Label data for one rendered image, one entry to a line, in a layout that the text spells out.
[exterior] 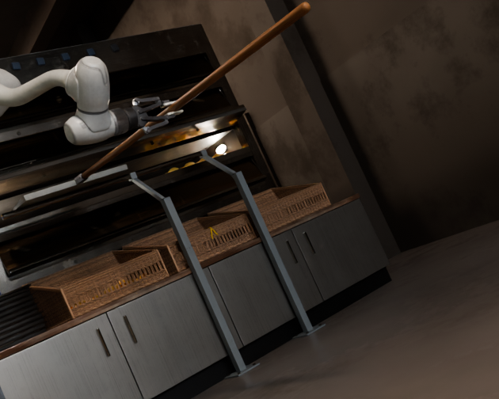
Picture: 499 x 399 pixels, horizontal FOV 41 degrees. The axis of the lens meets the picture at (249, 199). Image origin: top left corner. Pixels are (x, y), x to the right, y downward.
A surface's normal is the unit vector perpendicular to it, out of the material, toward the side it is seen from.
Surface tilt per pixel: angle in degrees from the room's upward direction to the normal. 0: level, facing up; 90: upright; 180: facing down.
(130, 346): 90
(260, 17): 90
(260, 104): 90
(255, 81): 90
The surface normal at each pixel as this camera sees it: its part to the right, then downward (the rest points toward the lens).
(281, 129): -0.76, 0.30
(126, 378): 0.52, -0.30
